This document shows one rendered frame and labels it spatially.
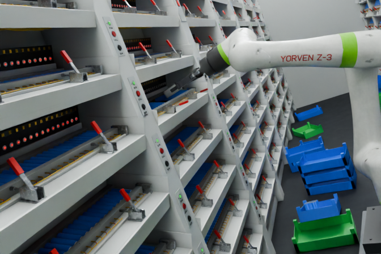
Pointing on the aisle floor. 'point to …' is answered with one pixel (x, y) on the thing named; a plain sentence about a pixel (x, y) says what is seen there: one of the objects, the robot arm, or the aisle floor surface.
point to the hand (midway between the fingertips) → (172, 90)
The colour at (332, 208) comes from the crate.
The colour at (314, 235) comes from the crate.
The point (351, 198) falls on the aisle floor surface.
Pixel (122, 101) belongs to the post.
